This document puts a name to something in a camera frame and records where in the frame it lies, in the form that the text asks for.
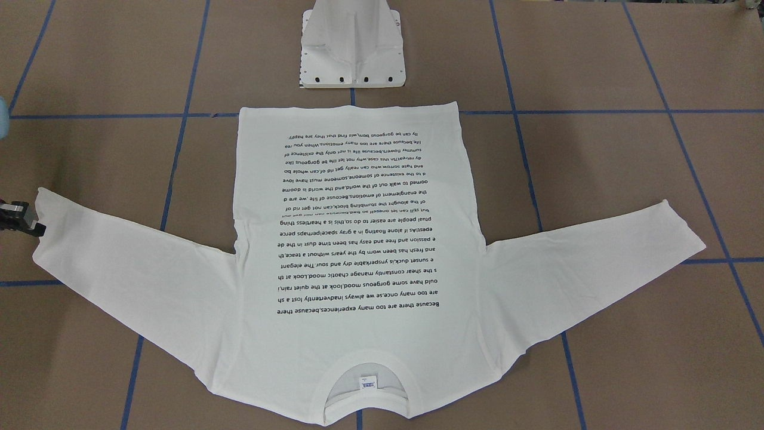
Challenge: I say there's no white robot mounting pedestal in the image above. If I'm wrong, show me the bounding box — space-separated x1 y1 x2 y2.
300 1 406 89

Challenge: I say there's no white long-sleeve printed shirt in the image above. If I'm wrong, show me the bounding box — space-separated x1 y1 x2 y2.
33 103 705 425

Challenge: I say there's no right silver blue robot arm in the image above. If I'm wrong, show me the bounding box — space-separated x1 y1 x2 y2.
1 97 46 238

